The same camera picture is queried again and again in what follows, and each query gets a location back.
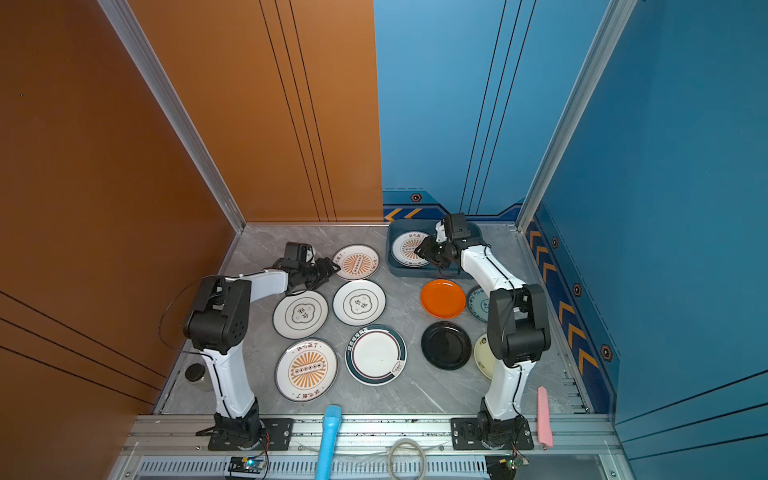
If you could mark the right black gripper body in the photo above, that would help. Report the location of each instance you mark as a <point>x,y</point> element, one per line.
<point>444,255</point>

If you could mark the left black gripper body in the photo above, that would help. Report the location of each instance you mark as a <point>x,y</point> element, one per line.
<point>308,274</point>

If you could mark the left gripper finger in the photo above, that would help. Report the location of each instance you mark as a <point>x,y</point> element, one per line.
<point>324,263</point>
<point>321,277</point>

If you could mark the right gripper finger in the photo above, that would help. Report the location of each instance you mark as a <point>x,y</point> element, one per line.
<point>429,242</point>
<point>428,255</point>

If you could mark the white flower plate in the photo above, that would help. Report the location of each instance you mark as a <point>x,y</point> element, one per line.
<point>300,316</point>
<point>359,302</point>

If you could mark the orange plastic plate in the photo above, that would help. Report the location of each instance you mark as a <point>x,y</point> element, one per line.
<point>443,299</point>

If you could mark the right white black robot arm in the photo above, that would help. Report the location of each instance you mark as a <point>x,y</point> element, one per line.
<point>518,329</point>

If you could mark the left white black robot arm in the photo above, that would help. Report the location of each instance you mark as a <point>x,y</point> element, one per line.
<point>217,325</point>

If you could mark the teal plastic bin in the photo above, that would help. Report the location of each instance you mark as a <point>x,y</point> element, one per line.
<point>428,226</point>

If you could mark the teal patterned small plate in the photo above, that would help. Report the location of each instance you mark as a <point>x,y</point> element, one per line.
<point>477,303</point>

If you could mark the black plate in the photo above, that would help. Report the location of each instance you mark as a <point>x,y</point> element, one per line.
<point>446,345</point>

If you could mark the large orange sunburst plate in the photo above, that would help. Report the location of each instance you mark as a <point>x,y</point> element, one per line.
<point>306,370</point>

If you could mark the white plate dark green rim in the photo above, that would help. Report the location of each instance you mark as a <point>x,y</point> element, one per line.
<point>376,355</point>

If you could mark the cream yellow plate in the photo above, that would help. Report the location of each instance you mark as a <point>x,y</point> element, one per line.
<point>483,357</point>

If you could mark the small dark round cup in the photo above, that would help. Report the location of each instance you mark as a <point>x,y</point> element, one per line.
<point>197,375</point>

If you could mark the left green circuit board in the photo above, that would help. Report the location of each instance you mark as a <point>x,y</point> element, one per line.
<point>247,467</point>

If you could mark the green circuit board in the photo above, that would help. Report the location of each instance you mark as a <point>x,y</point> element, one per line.
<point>505,467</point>
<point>247,467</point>

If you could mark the right green circuit board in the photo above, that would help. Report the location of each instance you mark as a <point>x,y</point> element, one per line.
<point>505,467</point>

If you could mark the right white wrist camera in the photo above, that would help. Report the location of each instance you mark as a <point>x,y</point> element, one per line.
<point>443,231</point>

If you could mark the light blue handle tool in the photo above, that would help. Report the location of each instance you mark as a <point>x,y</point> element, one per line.
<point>331,424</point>

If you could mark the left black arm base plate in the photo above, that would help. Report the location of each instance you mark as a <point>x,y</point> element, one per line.
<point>275,435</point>

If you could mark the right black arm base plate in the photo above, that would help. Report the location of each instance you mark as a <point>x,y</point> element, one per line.
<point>474,434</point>

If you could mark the pink handle tool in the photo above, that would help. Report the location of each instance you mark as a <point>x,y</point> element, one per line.
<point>543,420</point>

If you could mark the aluminium frame rail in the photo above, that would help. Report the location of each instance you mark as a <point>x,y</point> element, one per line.
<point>409,446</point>

